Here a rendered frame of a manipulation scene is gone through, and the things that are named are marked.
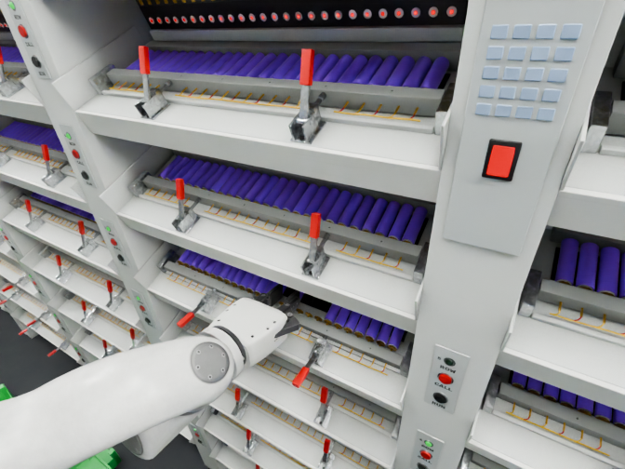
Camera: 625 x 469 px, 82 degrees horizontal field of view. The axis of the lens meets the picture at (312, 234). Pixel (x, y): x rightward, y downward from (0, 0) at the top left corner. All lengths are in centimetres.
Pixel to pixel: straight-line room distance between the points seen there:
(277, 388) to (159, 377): 50
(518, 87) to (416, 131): 12
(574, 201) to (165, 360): 41
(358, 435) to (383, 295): 40
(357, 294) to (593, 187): 28
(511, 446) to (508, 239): 35
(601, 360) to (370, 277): 26
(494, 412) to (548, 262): 24
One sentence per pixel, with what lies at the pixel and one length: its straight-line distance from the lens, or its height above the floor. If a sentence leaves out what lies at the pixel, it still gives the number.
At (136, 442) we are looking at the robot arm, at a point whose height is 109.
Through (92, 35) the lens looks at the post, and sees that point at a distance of 78.
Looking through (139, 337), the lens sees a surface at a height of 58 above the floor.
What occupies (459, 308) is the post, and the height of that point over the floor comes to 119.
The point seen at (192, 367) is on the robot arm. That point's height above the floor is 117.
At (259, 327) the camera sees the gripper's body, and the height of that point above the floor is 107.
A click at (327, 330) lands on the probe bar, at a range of 66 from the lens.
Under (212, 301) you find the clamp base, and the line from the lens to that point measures 78.
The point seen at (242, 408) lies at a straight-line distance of 108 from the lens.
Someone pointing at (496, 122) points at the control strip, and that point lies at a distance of 34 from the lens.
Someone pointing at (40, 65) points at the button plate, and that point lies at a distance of 78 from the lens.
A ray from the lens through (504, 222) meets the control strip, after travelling 37.
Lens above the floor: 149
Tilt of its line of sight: 34 degrees down
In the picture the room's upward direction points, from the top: 3 degrees counter-clockwise
